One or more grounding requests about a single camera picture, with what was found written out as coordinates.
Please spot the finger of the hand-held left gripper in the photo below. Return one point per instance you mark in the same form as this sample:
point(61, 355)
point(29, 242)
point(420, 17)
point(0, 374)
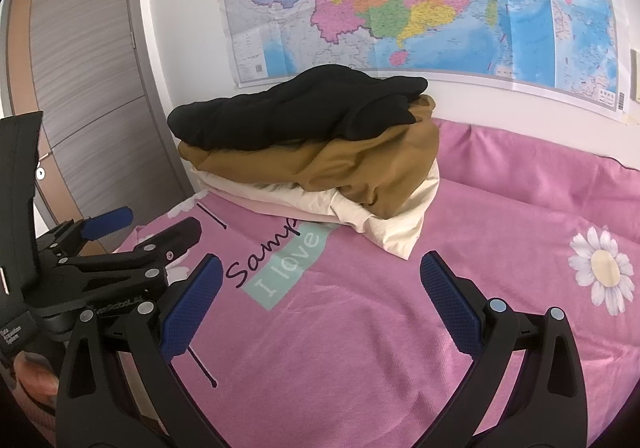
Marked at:
point(170, 235)
point(110, 220)

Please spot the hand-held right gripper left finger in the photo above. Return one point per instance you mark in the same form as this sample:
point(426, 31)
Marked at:
point(192, 308)

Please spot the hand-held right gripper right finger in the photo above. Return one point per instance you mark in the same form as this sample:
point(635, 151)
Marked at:
point(450, 305)

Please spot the black garment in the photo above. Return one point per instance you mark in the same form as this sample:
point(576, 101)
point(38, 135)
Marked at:
point(300, 108)

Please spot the pink daisy print bedsheet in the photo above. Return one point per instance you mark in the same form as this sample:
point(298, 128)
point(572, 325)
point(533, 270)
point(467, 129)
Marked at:
point(375, 353)

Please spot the cream garment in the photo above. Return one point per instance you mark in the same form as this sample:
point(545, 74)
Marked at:
point(385, 228)

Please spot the pale pink garment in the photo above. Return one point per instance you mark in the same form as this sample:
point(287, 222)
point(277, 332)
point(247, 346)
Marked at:
point(280, 210)

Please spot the grey wooden door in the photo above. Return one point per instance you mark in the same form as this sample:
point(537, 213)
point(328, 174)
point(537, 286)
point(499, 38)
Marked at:
point(90, 78)

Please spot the brown garment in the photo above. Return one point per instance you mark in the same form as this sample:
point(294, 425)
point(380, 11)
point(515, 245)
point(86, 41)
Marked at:
point(350, 168)

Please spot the white wall socket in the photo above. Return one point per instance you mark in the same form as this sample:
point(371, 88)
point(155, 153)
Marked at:
point(635, 76)

